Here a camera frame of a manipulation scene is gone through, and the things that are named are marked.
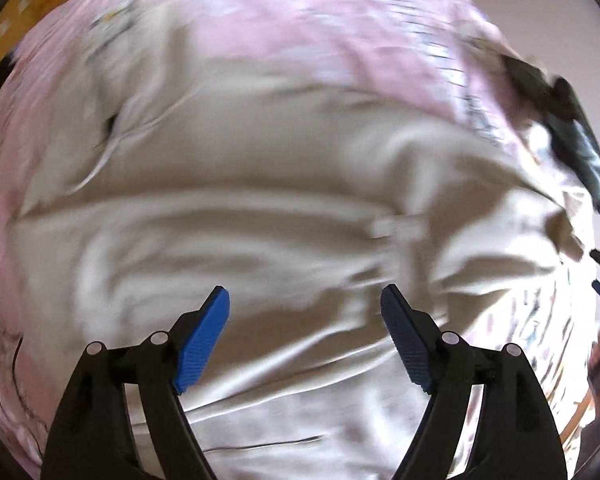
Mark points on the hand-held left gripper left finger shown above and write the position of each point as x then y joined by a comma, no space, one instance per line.
204,335

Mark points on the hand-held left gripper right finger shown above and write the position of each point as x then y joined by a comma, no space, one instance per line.
405,335

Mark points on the large beige garment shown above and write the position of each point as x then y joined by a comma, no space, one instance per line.
280,185

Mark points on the dark cloth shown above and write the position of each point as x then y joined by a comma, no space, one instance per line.
572,135

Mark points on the pink printed bedsheet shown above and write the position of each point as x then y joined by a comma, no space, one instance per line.
380,45

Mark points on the orange cloth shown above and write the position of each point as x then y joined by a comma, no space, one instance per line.
27,5

